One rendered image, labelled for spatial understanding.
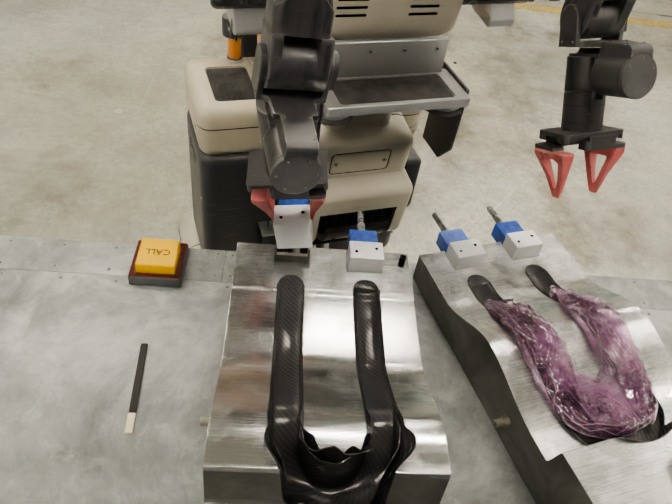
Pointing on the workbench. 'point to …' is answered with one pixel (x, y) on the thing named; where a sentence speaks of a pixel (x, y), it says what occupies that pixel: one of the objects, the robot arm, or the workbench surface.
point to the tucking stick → (136, 389)
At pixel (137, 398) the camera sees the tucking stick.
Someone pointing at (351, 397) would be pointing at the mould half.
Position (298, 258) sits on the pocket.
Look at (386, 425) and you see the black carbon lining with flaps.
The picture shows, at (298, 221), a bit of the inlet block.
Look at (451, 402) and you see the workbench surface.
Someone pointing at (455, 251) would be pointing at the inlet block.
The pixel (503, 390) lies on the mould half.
